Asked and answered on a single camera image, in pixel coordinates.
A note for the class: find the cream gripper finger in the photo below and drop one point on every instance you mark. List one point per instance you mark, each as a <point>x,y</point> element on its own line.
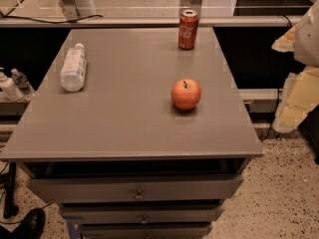
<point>286,42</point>
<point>300,96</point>

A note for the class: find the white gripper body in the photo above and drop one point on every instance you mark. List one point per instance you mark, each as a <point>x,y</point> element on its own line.
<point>307,39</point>

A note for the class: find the red coke can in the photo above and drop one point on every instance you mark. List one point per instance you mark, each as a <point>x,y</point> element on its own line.
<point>187,29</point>

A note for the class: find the clear plastic water bottle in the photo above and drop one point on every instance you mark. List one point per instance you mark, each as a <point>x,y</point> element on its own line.
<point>73,72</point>

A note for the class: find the small clear bottle on shelf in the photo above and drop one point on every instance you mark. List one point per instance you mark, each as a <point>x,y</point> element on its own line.
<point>22,82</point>

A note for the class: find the white squeeze bottle on shelf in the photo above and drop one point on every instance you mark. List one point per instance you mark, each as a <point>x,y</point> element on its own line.
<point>9,88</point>

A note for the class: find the red apple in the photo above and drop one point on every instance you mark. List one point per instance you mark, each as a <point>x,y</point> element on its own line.
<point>185,94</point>

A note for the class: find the bottom grey drawer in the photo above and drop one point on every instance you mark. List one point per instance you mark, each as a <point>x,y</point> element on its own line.
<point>147,231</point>

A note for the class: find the grey drawer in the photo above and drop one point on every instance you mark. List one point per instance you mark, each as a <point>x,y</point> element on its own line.
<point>144,214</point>
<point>128,189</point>
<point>147,231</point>

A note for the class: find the grey drawer cabinet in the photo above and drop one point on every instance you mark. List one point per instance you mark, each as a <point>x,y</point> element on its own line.
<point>123,122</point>

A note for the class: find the top grey drawer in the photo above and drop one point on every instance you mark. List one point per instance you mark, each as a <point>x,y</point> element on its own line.
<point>128,189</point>

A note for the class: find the middle grey drawer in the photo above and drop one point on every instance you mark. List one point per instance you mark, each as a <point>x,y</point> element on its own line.
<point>144,214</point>

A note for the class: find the black shoe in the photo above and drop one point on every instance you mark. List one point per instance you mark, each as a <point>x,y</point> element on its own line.
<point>31,227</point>

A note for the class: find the black stand leg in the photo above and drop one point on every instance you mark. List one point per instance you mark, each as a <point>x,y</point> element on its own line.
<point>10,208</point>

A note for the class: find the white post base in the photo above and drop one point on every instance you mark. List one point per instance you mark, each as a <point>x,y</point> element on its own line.
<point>76,9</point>

